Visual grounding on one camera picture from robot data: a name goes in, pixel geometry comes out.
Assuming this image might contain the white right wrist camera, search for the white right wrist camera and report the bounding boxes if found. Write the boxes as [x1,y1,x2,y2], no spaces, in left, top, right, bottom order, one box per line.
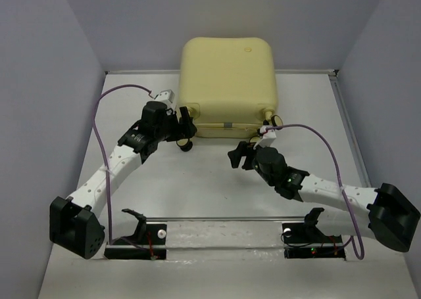
[254,126,276,149]

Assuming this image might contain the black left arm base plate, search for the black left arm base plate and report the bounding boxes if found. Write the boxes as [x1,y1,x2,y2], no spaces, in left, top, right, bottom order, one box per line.
[104,208,167,260]

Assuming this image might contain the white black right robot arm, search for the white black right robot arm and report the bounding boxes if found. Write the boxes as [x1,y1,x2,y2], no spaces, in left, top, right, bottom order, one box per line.
[228,141,420,253]

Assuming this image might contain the pale yellow hard-shell suitcase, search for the pale yellow hard-shell suitcase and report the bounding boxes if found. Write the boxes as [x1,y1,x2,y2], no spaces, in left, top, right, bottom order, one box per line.
[177,37,279,139]

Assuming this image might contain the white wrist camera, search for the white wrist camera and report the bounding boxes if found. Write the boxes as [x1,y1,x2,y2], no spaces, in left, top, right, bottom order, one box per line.
[153,89,175,108]
[254,126,276,149]

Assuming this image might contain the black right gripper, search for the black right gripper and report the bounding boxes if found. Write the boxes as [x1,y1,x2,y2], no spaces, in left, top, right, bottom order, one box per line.
[228,139,276,186]

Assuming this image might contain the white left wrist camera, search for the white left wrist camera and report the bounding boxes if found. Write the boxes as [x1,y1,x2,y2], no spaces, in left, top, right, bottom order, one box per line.
[153,89,175,108]

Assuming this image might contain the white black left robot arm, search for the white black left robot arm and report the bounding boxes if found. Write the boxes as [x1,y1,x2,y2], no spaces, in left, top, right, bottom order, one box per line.
[49,101,197,259]

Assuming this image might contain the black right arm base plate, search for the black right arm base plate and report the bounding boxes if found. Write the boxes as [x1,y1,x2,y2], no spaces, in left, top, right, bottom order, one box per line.
[280,223,346,260]

